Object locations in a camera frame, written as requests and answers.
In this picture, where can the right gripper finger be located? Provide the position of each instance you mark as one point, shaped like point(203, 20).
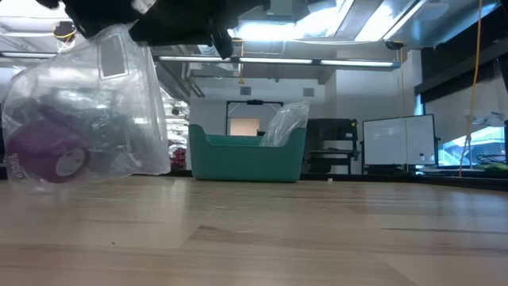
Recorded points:
point(182, 33)

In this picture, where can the clear plastic bag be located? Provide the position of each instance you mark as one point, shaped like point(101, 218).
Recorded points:
point(119, 119)

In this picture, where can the purple elastic bandage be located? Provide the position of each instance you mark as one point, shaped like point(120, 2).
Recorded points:
point(43, 153)

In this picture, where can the long ceiling light strip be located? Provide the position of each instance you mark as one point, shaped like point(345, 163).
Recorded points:
point(317, 61)

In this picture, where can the red storage bins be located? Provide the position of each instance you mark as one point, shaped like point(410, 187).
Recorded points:
point(179, 159)

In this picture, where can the clear bag with cotton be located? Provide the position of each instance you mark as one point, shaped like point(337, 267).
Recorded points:
point(285, 123)

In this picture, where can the green plastic bin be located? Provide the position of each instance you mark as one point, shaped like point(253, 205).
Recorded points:
point(246, 159)

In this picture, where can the black equipment cart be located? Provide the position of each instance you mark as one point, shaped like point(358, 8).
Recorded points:
point(329, 135)

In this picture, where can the white whiteboard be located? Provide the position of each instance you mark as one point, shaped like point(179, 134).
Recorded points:
point(397, 139)

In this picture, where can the silver ventilation duct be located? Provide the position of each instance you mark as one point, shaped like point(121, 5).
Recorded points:
point(174, 79)

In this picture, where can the black aluminium table frame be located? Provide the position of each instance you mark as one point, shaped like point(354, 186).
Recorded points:
point(397, 178)

